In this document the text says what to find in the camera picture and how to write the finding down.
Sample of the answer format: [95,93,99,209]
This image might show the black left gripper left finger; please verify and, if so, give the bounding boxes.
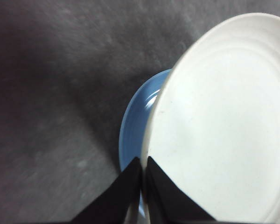
[70,156,141,224]

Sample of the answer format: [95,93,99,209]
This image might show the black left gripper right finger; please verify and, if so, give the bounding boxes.
[145,155,221,224]

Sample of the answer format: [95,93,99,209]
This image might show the blue round plate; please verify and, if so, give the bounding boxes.
[118,69,174,224]

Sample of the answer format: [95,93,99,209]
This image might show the white round plate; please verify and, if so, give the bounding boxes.
[140,13,280,224]

